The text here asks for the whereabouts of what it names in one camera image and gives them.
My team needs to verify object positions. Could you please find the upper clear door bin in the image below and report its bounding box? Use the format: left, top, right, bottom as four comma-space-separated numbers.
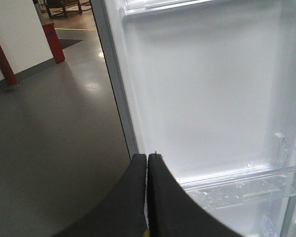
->
123, 0, 282, 17

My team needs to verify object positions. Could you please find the middle clear door bin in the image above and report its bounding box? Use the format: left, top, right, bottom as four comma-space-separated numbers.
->
177, 133, 296, 212

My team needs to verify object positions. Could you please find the clear door bin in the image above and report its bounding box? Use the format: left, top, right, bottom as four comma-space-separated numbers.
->
177, 133, 296, 212
123, 0, 282, 17

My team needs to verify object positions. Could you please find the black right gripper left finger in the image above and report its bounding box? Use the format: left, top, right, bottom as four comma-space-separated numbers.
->
55, 154, 147, 237

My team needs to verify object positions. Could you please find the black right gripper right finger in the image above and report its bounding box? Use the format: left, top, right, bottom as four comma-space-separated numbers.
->
147, 154, 241, 237

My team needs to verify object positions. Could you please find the red steel post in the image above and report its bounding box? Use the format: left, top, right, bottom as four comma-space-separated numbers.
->
0, 45, 20, 91

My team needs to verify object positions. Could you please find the fridge door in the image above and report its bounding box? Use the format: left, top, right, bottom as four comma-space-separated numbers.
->
91, 0, 296, 237

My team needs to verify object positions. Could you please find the wooden chair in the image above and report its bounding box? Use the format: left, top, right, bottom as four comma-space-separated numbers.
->
45, 0, 83, 19

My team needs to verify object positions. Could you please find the red steel column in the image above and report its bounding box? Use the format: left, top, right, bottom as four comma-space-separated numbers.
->
32, 0, 66, 64

